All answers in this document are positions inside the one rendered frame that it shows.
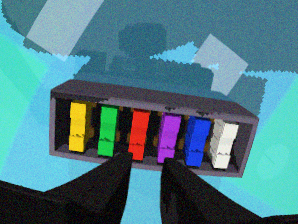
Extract grey fuse block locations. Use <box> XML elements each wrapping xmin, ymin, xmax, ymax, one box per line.
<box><xmin>48</xmin><ymin>79</ymin><xmax>259</xmax><ymax>179</ymax></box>

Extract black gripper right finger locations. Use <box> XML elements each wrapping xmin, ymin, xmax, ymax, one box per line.
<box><xmin>160</xmin><ymin>157</ymin><xmax>298</xmax><ymax>224</ymax></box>

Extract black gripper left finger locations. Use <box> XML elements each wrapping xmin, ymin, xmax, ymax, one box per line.
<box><xmin>0</xmin><ymin>152</ymin><xmax>133</xmax><ymax>224</ymax></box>

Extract purple fuse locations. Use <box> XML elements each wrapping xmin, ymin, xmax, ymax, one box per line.
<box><xmin>157</xmin><ymin>112</ymin><xmax>181</xmax><ymax>163</ymax></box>

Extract green fuse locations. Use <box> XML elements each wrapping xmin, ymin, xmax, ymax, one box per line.
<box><xmin>98</xmin><ymin>104</ymin><xmax>120</xmax><ymax>156</ymax></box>

